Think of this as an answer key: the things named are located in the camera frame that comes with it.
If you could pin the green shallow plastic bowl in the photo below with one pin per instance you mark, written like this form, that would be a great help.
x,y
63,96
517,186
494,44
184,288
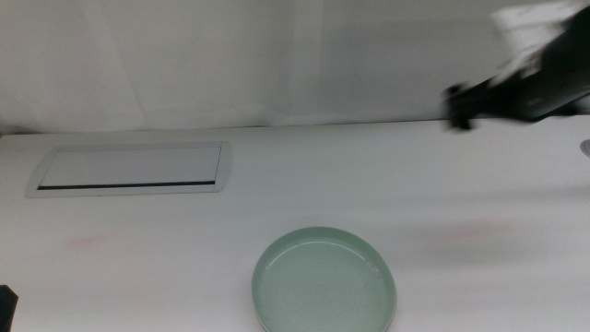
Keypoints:
x,y
322,286

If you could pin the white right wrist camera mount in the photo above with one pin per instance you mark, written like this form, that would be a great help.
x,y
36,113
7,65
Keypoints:
x,y
525,27

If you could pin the white backdrop curtain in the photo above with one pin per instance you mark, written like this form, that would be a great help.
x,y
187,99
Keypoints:
x,y
230,60

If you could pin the grey round desk grommet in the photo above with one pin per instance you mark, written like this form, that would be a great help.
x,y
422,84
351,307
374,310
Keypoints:
x,y
586,148

